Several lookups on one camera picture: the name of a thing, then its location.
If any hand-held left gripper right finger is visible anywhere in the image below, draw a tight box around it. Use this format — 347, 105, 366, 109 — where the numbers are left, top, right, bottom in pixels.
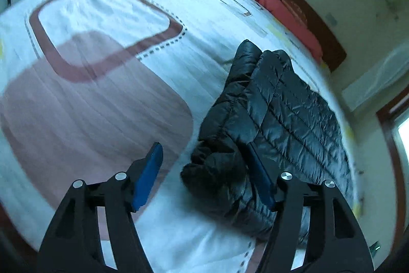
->
246, 143, 374, 273

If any pink pillow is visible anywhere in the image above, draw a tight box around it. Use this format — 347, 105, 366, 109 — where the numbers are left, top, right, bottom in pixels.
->
251, 0, 323, 62

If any black quilted puffer jacket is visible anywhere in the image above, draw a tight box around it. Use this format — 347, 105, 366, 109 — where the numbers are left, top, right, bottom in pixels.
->
180, 39, 356, 242

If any orange patterned cushion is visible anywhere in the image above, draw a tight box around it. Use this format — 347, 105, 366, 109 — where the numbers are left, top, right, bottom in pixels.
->
281, 0, 308, 23

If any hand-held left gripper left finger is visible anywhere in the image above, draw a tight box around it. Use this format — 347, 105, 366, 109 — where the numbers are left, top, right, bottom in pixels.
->
38, 142, 164, 273

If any brown wooden headboard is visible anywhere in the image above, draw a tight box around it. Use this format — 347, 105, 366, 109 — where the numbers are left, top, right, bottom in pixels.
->
246, 0, 347, 73

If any large wooden frame window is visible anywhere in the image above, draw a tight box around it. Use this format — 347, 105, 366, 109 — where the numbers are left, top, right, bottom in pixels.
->
376, 96, 409, 172

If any bed with patterned sheet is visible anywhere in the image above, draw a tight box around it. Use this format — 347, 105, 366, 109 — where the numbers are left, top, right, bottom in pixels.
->
0, 0, 365, 273

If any long pale curtain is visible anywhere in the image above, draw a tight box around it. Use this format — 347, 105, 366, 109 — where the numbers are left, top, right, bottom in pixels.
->
340, 45, 409, 113

